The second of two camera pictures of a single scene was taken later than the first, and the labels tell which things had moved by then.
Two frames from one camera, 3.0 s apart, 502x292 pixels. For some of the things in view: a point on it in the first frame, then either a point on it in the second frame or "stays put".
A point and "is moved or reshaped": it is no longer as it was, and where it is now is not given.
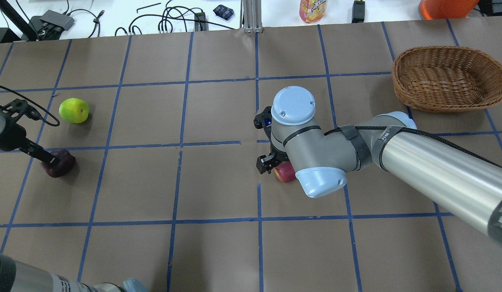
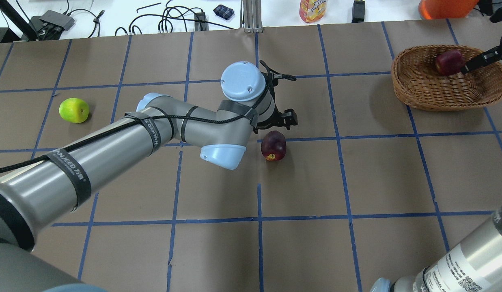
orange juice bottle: x=312 y=11 stays put
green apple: x=74 y=110 stays put
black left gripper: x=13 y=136 to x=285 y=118
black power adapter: x=358 y=11 stays put
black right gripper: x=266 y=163 to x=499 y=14
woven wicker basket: x=446 y=79 stays put
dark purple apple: x=66 y=162 is moved or reshaped
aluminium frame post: x=252 y=16 stays put
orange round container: x=440 y=9 stays put
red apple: x=285 y=171 to x=450 y=62
